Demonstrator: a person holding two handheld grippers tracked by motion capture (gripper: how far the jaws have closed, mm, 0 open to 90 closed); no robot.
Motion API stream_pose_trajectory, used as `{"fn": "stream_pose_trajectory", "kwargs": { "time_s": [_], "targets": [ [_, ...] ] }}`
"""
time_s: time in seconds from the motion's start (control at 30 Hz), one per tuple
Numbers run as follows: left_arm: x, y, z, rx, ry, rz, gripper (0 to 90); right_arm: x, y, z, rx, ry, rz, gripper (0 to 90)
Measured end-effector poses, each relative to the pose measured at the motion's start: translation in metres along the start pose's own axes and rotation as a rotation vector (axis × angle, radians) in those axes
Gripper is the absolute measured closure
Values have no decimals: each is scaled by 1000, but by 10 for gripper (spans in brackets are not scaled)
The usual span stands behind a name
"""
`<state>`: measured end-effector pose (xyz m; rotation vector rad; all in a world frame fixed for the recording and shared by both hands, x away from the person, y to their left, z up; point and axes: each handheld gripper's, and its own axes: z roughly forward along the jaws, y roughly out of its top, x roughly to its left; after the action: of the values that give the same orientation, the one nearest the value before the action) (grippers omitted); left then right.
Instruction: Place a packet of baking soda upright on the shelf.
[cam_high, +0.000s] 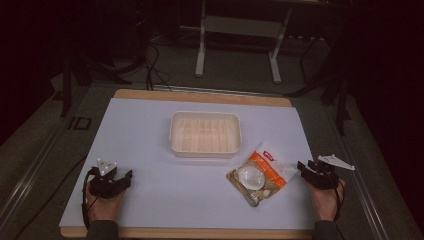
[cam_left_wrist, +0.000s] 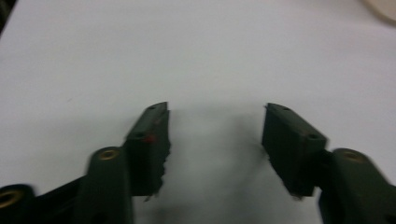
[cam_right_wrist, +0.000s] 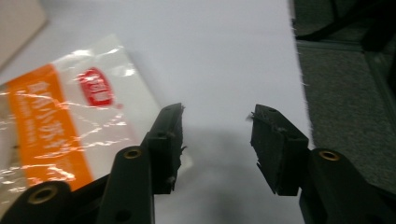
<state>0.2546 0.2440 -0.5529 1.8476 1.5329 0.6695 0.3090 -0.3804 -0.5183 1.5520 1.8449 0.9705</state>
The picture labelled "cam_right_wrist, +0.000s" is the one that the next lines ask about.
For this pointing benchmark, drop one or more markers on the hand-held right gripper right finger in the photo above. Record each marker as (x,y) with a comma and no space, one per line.
(280,149)

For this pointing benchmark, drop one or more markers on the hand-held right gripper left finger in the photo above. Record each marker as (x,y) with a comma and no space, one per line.
(163,146)

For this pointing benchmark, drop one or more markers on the orange and white plastic packet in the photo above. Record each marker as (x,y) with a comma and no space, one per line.
(67,124)

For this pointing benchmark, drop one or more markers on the black stand leg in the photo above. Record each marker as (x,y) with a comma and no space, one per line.
(348,20)

